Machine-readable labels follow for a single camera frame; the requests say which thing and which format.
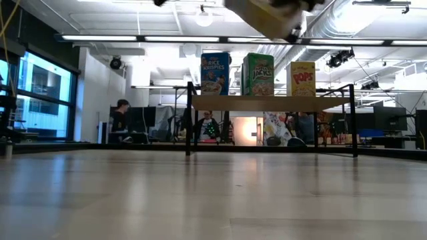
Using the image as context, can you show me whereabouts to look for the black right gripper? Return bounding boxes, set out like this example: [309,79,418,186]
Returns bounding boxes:
[270,0,326,44]

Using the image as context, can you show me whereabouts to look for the yellow Corn Pops cereal box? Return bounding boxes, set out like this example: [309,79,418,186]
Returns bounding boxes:
[286,61,317,97]
[222,0,308,41]

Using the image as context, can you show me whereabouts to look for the green Apple Jacks cereal box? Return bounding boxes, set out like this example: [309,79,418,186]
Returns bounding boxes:
[241,52,275,97]

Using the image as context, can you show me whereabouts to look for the blue Rice Krispies cereal box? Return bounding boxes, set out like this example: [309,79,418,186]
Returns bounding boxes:
[199,51,232,97]

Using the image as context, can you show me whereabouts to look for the black overhead light bar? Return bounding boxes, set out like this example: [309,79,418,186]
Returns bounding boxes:
[55,33,427,47]

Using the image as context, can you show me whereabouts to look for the black ceiling-mounted equipment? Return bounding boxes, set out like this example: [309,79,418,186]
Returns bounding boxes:
[326,48,356,69]

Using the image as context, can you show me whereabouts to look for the person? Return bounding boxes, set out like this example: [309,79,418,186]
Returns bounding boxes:
[109,99,131,144]
[194,111,222,143]
[295,111,316,145]

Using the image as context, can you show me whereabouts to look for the black ceiling track fixture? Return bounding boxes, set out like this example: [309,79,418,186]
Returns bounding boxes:
[352,0,412,15]

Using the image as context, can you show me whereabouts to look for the colourful floral panel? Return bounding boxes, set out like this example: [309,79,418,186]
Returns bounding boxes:
[262,111,296,147]

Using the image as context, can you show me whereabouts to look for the blue seat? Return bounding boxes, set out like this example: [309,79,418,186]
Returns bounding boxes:
[358,129,385,139]

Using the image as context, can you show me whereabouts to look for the large window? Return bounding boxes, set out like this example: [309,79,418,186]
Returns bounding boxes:
[0,49,81,143]

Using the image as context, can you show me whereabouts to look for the dark cabinet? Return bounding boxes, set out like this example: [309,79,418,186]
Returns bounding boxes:
[415,109,427,150]

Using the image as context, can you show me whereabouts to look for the silver ventilation duct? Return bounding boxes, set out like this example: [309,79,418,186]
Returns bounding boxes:
[293,0,371,69]

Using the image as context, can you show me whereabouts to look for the white ring ceiling lamp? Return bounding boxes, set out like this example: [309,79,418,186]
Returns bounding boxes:
[194,7,215,28]

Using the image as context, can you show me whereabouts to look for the wooden shelf with black frame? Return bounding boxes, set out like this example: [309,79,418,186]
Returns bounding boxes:
[185,81,359,158]

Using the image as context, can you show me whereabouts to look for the black table edge frame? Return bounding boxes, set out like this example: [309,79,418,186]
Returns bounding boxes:
[0,141,427,161]

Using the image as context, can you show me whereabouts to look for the yellow cable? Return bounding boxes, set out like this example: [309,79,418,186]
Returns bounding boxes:
[0,0,21,97]

